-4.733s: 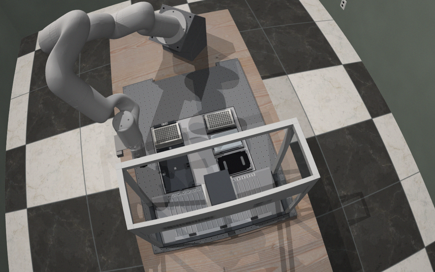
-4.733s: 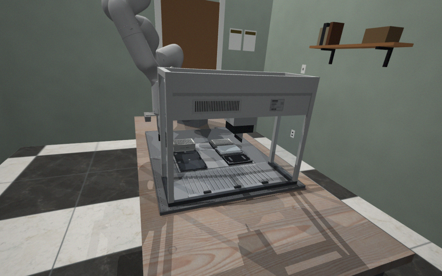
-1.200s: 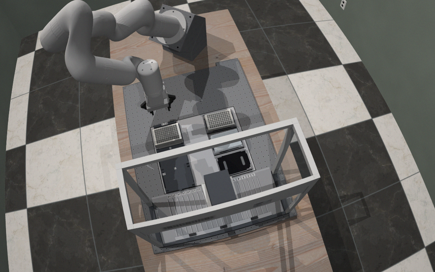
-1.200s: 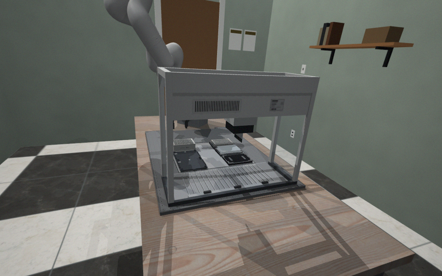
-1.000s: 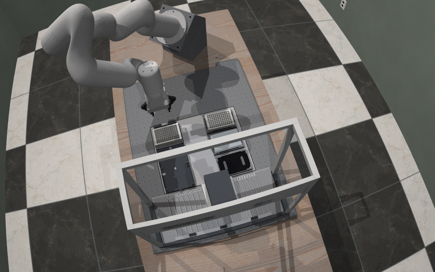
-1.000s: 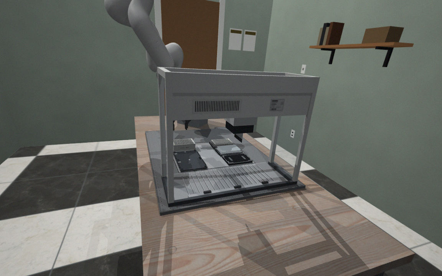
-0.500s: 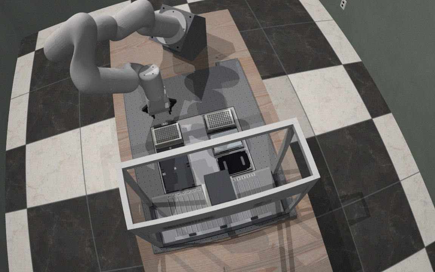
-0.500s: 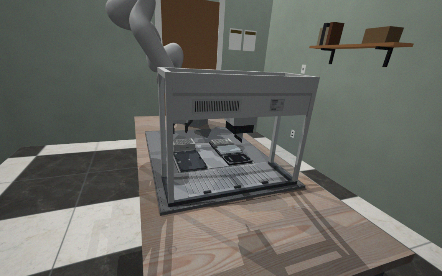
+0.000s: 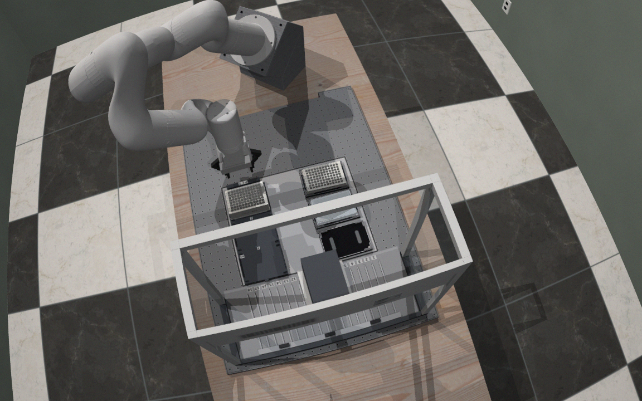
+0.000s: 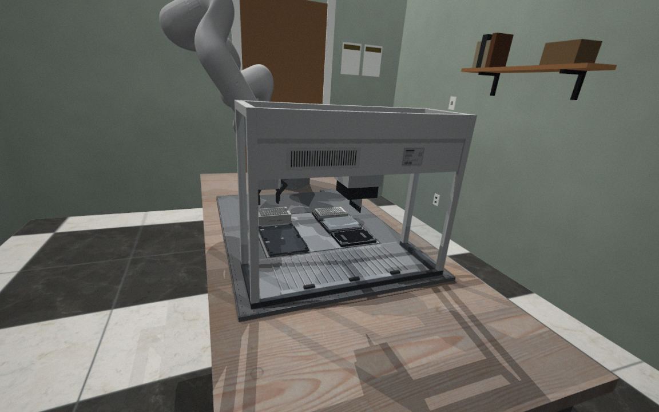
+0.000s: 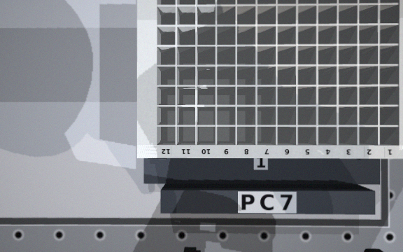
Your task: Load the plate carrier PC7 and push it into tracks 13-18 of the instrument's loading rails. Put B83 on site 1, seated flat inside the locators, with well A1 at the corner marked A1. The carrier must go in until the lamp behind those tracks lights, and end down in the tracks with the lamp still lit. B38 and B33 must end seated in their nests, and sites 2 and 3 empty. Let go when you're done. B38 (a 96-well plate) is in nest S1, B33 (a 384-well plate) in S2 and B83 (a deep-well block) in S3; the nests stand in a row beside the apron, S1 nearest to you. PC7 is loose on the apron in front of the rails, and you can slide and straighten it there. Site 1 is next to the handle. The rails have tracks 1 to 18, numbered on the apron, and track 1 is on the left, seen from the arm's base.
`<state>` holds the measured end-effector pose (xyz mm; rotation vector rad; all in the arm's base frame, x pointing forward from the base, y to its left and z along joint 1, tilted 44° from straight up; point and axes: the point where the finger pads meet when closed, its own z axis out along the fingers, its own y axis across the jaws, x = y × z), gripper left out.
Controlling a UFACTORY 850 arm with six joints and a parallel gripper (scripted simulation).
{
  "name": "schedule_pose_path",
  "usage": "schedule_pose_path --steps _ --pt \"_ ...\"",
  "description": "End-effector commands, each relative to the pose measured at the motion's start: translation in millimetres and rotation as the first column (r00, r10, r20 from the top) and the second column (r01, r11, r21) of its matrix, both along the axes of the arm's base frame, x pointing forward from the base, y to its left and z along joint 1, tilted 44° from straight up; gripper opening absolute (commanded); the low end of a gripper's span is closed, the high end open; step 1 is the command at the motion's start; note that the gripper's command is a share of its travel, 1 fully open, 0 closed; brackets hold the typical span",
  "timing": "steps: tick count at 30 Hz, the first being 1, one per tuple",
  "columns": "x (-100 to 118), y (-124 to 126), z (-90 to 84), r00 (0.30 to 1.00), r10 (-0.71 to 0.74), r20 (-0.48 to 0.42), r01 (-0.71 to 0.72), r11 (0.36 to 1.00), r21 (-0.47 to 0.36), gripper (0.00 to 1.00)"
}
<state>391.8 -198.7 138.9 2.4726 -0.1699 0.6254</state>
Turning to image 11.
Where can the white deep-well block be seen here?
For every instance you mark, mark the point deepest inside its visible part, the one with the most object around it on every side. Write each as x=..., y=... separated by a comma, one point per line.
x=270, y=79

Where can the grey flat base plate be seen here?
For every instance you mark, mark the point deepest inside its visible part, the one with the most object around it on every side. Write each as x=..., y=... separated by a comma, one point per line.
x=71, y=238

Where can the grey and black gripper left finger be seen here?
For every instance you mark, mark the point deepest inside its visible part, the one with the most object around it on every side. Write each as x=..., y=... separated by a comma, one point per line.
x=190, y=249

